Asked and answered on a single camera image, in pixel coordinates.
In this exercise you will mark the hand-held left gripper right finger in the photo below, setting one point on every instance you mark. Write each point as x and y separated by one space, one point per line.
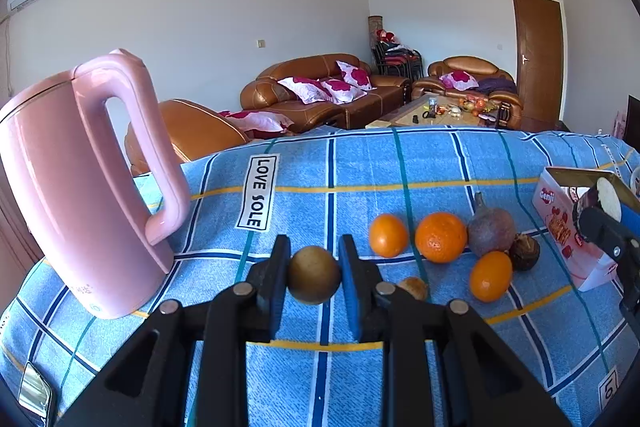
352 287

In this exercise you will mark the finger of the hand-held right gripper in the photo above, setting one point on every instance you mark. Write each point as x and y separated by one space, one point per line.
605 232

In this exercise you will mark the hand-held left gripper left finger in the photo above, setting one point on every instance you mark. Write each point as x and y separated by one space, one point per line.
280 267

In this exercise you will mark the cut taro piece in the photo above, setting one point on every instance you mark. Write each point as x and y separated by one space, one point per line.
600 199

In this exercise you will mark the round golden brown fruit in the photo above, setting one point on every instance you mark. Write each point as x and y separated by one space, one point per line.
314 274

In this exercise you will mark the pink printed tin box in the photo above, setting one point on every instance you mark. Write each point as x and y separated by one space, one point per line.
555 217

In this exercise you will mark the small tan fruit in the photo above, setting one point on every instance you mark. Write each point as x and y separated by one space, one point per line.
415 289

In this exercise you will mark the small round orange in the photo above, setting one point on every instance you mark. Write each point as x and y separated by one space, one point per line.
388 235

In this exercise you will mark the dark brown round fruit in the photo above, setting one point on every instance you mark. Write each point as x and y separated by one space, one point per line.
525 253

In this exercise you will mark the purple passion fruit with stem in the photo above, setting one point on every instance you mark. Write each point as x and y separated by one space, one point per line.
492 229

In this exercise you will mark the smooth oval orange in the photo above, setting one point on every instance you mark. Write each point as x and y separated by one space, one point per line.
491 277

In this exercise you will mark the pink round container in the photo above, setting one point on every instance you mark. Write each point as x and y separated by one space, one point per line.
636 184

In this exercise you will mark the large bumpy orange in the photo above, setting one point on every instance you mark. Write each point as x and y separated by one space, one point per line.
441 238

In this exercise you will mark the pink rack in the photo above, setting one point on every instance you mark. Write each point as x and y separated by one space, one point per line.
619 124

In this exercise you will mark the blue plaid cloth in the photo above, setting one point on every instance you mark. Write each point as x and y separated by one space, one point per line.
350 172

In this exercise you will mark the black television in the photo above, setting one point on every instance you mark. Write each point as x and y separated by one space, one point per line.
634 119

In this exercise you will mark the white pillow with red flowers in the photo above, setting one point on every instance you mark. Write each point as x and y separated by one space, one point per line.
345 91
459 80
257 123
355 74
305 90

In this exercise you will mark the long brown leather sofa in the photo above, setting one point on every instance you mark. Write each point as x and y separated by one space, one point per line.
300 114

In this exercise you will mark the brown leather sofa seat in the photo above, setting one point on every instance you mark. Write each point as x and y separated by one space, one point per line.
195 132

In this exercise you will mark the wooden coffee table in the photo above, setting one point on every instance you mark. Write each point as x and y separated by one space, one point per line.
400 117

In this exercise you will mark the purple blanket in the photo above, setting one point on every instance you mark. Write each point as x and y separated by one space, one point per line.
497 87

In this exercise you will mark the brown wooden door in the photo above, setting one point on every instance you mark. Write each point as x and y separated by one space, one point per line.
537 62

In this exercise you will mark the pile of assorted fruit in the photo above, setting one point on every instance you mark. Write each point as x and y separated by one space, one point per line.
472 104

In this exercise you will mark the small bottle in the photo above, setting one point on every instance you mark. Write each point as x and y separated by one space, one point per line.
432 105

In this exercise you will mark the pink electric kettle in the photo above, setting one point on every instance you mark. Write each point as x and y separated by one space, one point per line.
75 207

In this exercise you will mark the brown leather armchair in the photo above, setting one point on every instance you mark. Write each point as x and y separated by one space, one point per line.
470 64

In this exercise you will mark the stack of black chairs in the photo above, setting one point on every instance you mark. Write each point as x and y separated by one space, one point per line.
397 62

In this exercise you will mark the tall patterned floor vase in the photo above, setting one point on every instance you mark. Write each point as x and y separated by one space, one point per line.
375 32

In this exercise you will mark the brown wooden furniture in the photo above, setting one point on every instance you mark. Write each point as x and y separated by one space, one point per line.
17 237

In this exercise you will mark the black smartphone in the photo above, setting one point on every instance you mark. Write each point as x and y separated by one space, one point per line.
35 394

